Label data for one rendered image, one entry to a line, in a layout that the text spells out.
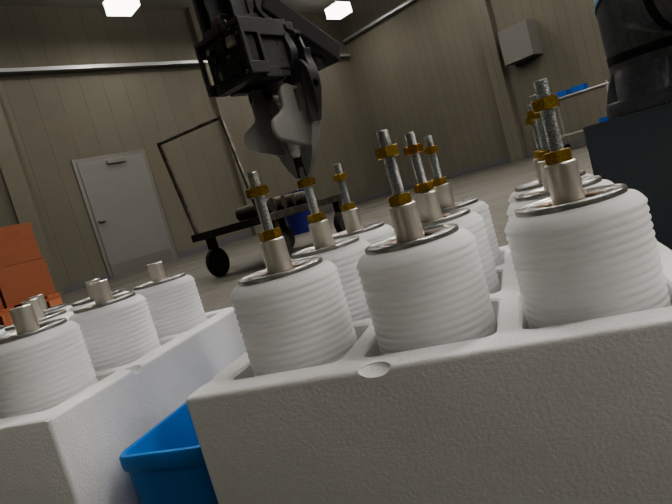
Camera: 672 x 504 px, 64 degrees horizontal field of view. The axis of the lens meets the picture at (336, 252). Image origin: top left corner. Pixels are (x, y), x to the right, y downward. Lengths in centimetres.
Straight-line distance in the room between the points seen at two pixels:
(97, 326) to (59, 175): 980
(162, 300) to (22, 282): 472
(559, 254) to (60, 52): 1098
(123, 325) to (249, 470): 31
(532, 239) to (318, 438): 21
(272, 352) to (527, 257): 21
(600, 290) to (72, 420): 47
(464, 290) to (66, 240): 1000
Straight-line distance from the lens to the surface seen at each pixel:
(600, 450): 40
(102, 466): 62
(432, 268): 39
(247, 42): 54
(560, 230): 38
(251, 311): 44
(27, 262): 554
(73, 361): 64
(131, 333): 71
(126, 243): 1054
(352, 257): 54
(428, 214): 54
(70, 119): 1081
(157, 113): 1142
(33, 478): 62
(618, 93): 103
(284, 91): 56
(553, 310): 40
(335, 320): 45
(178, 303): 80
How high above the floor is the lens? 30
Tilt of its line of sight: 5 degrees down
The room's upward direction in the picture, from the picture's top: 16 degrees counter-clockwise
